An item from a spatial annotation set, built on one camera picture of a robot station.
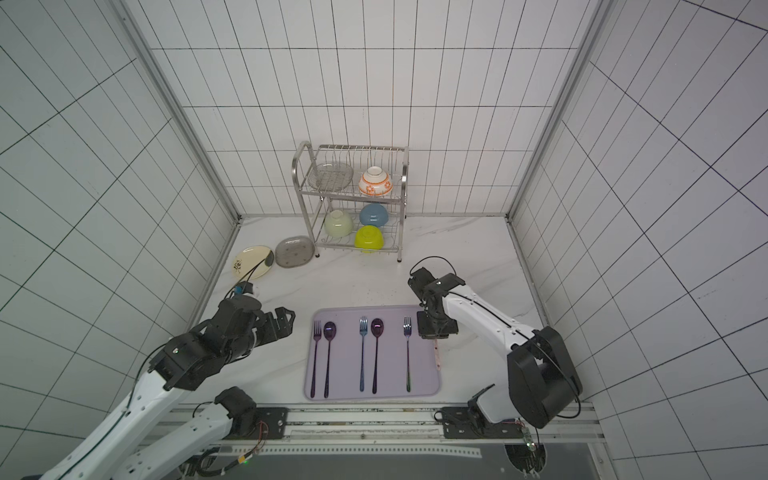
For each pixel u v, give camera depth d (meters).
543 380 0.42
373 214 1.11
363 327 0.89
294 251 1.08
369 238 1.01
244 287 0.63
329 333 0.87
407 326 0.90
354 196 0.89
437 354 0.78
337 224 1.06
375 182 0.86
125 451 0.42
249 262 1.06
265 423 0.72
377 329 0.87
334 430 0.73
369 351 0.85
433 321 0.69
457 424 0.71
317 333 0.88
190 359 0.46
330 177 0.95
